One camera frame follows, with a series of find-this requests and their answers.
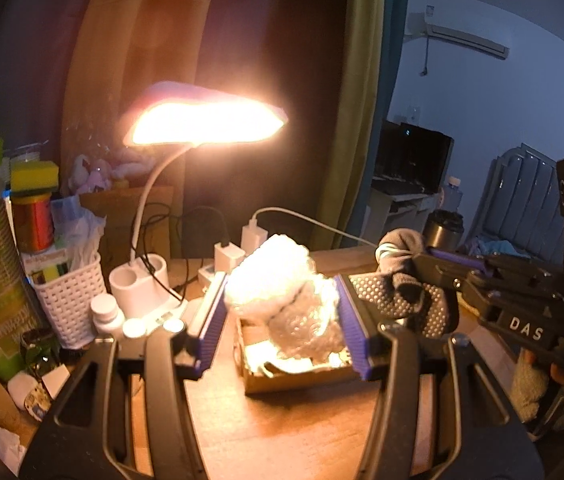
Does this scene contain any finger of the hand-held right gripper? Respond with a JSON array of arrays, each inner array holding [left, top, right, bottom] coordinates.
[[414, 254, 482, 293], [426, 249, 562, 292]]

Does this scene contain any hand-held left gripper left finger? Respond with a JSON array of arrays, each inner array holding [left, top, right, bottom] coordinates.
[[18, 271, 230, 480]]

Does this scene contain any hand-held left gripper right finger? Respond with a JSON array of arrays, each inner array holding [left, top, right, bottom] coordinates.
[[334, 272, 545, 480]]

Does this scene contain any grey dotted sock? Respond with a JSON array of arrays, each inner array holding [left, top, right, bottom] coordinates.
[[352, 227, 460, 336]]

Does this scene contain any clear bubble wrap bundle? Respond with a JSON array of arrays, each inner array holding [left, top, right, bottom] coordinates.
[[224, 234, 347, 361]]

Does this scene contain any steel tumbler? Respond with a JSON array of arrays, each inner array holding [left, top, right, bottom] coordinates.
[[422, 210, 465, 251]]

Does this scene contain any small white charger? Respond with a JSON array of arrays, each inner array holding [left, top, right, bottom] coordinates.
[[213, 242, 245, 281]]

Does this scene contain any grey ribbed panel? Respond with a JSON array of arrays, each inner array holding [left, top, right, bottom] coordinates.
[[464, 142, 564, 266]]

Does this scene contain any white pill bottle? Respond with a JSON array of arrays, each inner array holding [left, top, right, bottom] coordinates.
[[122, 318, 149, 339], [91, 294, 125, 336]]

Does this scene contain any clear plastic bottle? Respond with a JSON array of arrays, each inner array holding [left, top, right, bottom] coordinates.
[[439, 176, 464, 213]]

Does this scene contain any black monitor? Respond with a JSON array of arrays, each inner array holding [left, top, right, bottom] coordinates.
[[374, 120, 455, 196]]

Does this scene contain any tall brown cardboard box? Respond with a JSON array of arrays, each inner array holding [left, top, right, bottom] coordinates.
[[79, 185, 175, 266]]

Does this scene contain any white plastic basket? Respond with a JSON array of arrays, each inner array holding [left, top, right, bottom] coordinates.
[[29, 250, 103, 351]]

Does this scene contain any white plastic bag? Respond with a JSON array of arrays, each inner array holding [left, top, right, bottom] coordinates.
[[52, 195, 108, 271]]

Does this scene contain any pale pink plush toy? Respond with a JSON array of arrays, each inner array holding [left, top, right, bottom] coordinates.
[[62, 152, 155, 196]]

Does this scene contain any white patterned packet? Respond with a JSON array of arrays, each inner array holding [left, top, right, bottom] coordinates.
[[7, 365, 70, 421]]

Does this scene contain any white desk lamp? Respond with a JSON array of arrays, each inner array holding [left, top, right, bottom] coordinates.
[[109, 80, 290, 331]]

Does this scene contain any red can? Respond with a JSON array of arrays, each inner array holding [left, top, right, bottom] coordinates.
[[12, 192, 55, 253]]

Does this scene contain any olive green curtain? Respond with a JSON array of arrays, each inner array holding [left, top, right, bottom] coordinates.
[[59, 0, 410, 261]]

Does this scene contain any yellow green sponge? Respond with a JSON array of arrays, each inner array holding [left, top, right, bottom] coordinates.
[[9, 160, 60, 196]]

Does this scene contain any white air conditioner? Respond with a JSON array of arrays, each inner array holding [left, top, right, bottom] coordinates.
[[404, 5, 510, 61]]

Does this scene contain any white charger with cable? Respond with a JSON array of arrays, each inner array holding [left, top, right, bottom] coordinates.
[[241, 220, 269, 266]]

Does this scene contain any black power cable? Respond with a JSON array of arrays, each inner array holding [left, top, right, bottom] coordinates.
[[137, 205, 230, 291]]

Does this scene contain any white charging cable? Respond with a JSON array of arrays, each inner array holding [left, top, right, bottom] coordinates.
[[252, 206, 380, 248]]

